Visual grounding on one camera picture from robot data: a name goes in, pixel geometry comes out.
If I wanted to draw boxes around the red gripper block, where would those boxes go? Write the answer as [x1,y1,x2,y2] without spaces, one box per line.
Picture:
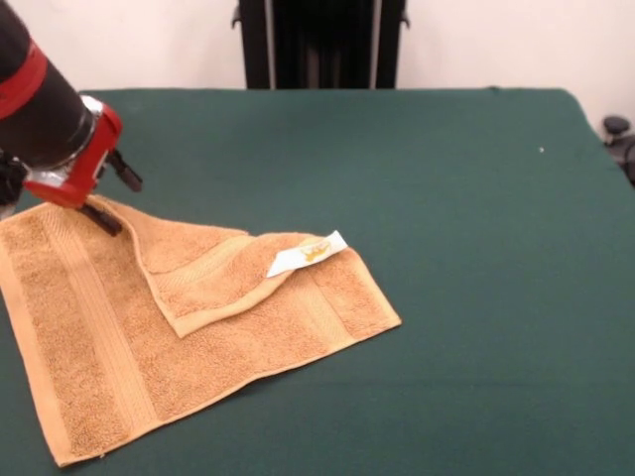
[22,101,145,237]

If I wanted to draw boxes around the tan terry towel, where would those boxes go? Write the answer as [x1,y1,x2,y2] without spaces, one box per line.
[0,195,403,468]

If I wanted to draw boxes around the black equipment pile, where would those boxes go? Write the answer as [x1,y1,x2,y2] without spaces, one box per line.
[0,151,29,219]

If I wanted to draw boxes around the dark green table cloth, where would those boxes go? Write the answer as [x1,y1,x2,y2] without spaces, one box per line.
[0,86,635,476]

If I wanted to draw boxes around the black office chair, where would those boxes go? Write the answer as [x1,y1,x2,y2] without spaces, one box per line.
[601,114,635,188]

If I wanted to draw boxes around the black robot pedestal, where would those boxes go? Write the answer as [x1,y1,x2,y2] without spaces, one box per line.
[231,0,411,90]

